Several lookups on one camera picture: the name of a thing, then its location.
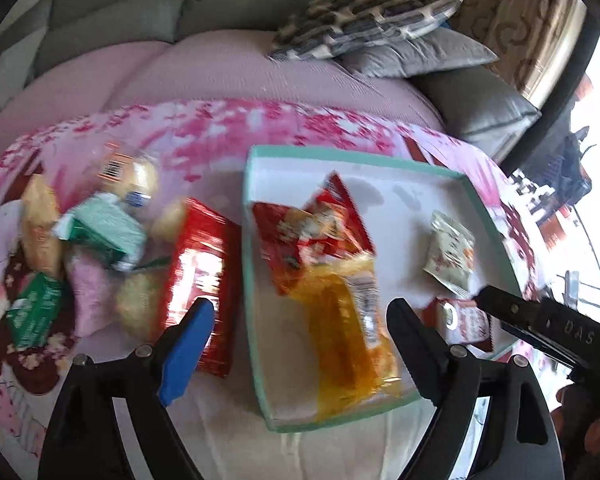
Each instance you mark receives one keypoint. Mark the red gold packet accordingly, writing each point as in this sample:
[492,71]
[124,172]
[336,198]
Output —
[200,260]

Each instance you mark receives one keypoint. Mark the red snack bag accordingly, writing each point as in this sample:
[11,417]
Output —
[300,240]

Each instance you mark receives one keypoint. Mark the pink sofa cover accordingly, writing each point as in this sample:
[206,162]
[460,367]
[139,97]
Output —
[230,70]

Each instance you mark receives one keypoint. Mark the tan biscuit packet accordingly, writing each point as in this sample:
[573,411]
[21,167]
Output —
[40,230]

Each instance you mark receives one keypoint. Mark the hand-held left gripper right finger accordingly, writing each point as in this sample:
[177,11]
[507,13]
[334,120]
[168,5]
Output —
[415,355]

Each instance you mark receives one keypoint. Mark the yellow jelly cup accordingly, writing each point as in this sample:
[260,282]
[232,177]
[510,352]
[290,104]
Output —
[140,300]
[170,220]

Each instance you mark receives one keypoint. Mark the pink snack packet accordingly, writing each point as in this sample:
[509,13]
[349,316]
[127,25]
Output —
[92,295]

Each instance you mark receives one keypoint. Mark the grey sofa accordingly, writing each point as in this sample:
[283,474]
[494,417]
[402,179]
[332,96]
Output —
[130,0]

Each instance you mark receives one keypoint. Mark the person's right hand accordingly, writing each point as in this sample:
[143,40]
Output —
[590,420]

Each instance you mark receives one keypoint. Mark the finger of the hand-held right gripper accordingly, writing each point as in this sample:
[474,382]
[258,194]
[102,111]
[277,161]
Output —
[525,312]
[530,342]

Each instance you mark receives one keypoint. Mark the small red white-label packet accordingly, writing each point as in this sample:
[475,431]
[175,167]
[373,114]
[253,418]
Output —
[467,322]

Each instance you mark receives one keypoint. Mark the black white patterned pillow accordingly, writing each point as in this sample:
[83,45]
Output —
[365,15]

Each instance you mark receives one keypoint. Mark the orange snack packet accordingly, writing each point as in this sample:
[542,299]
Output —
[340,340]

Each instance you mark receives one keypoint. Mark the teal cardboard box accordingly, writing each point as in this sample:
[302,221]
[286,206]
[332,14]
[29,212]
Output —
[405,200]

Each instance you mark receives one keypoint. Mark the grey sofa cushion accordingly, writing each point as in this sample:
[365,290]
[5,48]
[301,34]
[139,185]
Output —
[485,110]

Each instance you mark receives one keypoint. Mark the beige patterned curtain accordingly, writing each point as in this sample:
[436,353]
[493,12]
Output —
[520,20]

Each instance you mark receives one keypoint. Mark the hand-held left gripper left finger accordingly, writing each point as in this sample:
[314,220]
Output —
[187,355]

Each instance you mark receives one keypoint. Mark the bread in clear wrapper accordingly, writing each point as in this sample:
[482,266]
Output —
[135,175]

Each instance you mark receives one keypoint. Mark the grey pillow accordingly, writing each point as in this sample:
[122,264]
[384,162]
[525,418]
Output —
[430,55]

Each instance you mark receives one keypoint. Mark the pink printed blanket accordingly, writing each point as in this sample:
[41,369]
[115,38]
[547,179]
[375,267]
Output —
[230,130]

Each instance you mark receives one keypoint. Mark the white green snack packet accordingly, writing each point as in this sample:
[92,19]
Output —
[447,250]

